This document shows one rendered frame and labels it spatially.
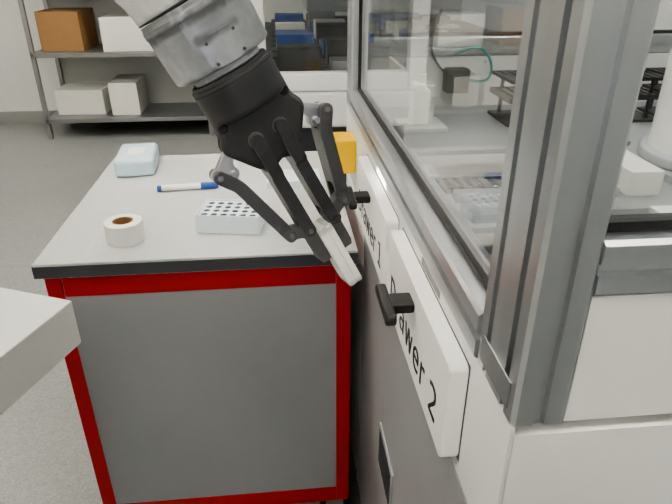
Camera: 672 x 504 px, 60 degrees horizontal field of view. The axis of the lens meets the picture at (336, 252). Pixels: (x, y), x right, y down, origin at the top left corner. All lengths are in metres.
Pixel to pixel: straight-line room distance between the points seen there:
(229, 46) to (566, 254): 0.29
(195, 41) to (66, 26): 4.36
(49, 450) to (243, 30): 1.58
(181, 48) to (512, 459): 0.40
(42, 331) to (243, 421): 0.60
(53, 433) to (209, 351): 0.86
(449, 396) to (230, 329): 0.70
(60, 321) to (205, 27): 0.50
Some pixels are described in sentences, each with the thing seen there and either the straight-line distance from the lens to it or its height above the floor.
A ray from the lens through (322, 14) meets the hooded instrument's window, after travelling 1.68.
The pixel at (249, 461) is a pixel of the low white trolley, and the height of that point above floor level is 0.24.
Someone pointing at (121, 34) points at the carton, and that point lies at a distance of 4.70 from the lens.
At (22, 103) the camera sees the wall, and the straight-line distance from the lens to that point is 5.54.
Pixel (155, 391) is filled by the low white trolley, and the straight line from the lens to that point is 1.28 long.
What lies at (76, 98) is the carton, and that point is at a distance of 4.98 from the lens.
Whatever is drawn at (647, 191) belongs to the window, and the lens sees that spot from 0.41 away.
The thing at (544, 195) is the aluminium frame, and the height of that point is 1.12.
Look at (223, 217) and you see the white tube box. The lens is 1.15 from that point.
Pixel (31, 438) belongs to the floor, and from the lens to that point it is 1.98.
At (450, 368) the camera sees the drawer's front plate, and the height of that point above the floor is 0.93.
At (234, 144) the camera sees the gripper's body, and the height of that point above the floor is 1.10.
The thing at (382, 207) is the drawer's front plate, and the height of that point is 0.93.
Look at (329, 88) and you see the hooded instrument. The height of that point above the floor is 0.91.
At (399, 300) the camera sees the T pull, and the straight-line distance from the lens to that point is 0.64.
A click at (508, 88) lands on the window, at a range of 0.47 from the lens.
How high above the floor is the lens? 1.25
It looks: 27 degrees down
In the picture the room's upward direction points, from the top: straight up
